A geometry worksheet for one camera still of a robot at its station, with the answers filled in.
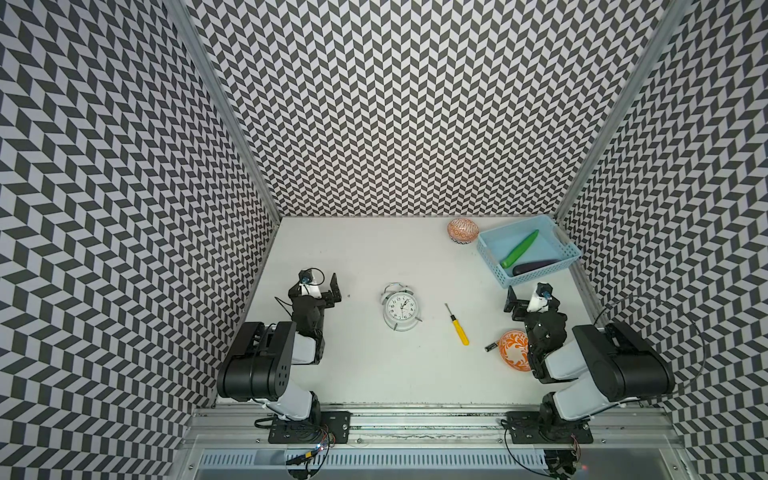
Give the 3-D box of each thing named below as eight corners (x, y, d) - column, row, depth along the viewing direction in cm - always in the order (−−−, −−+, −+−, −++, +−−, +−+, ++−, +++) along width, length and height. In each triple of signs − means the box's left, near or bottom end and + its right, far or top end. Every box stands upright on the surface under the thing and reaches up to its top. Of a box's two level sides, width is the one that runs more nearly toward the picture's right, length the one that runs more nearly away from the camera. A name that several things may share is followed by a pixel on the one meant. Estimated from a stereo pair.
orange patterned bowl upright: (502, 370, 83) (506, 365, 80) (494, 335, 90) (498, 329, 87) (530, 370, 83) (535, 365, 80) (520, 335, 90) (525, 329, 87)
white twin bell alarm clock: (385, 334, 90) (385, 328, 86) (379, 291, 99) (378, 284, 96) (421, 328, 91) (422, 322, 87) (411, 286, 101) (412, 279, 97)
